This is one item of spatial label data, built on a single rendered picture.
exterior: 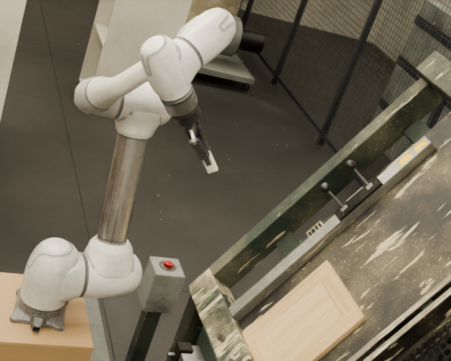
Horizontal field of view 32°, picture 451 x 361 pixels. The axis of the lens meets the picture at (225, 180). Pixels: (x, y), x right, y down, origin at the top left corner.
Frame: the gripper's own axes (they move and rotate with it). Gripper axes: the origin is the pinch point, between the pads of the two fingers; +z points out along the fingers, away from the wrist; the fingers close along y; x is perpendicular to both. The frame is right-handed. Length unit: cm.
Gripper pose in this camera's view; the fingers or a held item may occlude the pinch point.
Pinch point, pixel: (209, 162)
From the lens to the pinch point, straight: 222.1
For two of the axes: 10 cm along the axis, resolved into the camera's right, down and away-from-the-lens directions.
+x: -9.4, 2.9, 1.5
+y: -0.8, -6.6, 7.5
